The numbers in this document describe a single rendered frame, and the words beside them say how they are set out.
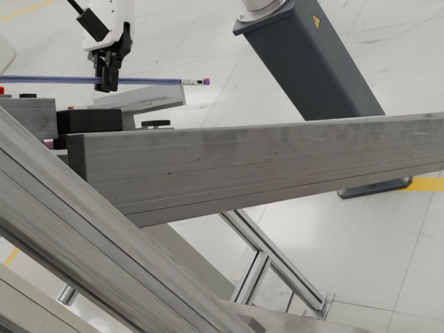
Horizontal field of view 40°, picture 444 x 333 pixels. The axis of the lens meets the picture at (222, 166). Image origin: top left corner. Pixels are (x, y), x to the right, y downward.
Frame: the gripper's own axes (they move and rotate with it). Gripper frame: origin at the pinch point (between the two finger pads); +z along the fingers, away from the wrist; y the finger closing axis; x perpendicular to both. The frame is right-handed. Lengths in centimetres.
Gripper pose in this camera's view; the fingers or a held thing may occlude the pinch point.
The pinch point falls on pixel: (106, 79)
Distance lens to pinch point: 111.5
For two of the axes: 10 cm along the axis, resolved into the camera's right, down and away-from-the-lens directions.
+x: 7.0, 0.9, 7.1
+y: 7.2, 0.0, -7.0
